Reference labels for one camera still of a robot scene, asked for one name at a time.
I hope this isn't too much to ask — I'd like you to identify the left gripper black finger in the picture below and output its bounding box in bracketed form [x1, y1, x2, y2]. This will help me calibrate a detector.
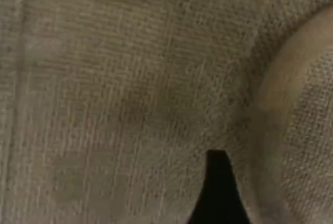
[187, 149, 253, 224]

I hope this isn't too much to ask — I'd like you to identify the brown burlap tote bag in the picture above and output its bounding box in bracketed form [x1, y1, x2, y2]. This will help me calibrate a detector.
[0, 0, 333, 224]

